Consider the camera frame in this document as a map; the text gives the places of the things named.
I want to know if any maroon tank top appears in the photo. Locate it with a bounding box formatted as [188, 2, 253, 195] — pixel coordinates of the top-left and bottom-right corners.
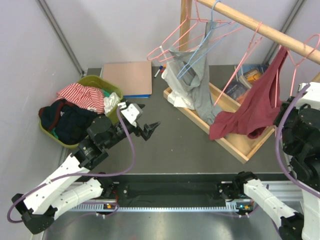
[209, 46, 288, 141]

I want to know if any pink wire hanger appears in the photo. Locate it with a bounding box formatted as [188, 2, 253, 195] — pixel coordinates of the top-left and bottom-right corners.
[214, 21, 263, 106]
[147, 0, 235, 63]
[275, 33, 320, 94]

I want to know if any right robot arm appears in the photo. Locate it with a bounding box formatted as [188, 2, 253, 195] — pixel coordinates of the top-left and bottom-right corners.
[232, 81, 320, 240]

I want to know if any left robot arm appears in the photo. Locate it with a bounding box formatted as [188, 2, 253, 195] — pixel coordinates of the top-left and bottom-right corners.
[10, 101, 161, 235]

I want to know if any grey tank top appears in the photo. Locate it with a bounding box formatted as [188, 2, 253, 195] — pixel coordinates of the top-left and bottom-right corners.
[167, 20, 223, 125]

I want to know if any white crumpled cloth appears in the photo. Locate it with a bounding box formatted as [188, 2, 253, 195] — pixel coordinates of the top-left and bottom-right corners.
[103, 92, 121, 115]

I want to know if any pink folder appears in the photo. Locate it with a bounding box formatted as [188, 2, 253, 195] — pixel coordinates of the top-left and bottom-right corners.
[102, 61, 153, 98]

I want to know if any red white striped garment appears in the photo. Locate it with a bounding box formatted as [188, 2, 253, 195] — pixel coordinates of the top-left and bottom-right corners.
[56, 83, 105, 114]

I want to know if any blue capped marker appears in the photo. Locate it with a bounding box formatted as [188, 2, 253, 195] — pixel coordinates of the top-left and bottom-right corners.
[154, 65, 163, 78]

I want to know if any green laundry basket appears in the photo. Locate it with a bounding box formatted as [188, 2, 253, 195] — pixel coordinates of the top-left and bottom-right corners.
[39, 75, 124, 149]

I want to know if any navy garment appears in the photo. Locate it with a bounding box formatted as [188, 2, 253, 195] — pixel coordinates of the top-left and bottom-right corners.
[38, 99, 98, 146]

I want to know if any stack of books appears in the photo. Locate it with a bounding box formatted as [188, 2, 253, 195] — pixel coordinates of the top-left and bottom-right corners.
[224, 64, 269, 104]

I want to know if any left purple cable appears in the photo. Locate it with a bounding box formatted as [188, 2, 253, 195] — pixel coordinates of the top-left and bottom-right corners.
[5, 104, 137, 223]

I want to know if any purple cable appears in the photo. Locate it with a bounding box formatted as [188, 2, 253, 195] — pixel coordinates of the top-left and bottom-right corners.
[274, 83, 320, 193]
[5, 104, 137, 223]

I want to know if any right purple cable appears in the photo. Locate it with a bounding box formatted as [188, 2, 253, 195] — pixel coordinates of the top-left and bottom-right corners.
[274, 83, 320, 193]

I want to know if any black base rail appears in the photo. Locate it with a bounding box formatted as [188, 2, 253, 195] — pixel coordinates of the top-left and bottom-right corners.
[100, 173, 244, 208]

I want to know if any blue wire hanger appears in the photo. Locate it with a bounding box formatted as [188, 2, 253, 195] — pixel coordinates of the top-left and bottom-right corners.
[176, 0, 242, 79]

